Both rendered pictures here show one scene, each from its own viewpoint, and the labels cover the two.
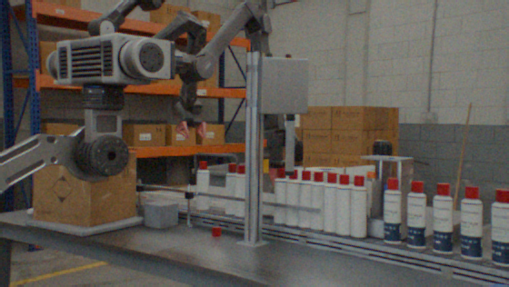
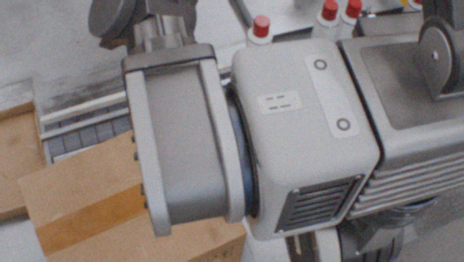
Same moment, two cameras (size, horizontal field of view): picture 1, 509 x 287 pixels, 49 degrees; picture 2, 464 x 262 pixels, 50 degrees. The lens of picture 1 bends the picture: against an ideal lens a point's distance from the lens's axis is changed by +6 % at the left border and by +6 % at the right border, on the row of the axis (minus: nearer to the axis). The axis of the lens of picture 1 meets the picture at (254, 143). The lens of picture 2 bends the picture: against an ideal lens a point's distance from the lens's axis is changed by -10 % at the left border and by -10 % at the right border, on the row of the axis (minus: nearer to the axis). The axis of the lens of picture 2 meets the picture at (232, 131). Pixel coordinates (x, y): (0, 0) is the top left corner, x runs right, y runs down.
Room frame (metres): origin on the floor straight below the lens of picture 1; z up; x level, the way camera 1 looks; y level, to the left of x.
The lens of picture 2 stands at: (1.90, 0.88, 1.90)
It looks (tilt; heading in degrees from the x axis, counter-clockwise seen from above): 60 degrees down; 297
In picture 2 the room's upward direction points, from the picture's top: 5 degrees clockwise
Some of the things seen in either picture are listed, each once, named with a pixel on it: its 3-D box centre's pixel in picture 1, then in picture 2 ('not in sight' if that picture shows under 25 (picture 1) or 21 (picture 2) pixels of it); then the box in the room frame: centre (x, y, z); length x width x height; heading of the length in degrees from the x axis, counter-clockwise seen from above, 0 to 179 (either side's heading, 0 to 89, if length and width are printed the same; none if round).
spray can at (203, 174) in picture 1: (203, 185); (258, 52); (2.20, 0.21, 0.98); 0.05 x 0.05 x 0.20
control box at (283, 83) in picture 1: (280, 86); not in sight; (1.85, -0.09, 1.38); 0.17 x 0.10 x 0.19; 107
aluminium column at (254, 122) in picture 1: (254, 148); not in sight; (1.84, 0.00, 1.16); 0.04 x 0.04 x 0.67; 52
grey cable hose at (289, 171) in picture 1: (290, 144); not in sight; (1.80, -0.12, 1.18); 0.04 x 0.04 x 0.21
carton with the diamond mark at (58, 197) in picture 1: (86, 184); (133, 235); (2.17, 0.68, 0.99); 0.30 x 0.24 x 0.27; 59
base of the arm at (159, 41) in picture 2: not in sight; (165, 66); (2.11, 0.62, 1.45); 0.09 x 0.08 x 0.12; 45
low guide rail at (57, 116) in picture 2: (218, 204); (270, 55); (2.19, 0.15, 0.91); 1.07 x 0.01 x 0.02; 52
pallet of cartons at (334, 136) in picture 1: (335, 168); not in sight; (5.95, -0.92, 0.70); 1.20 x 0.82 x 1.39; 50
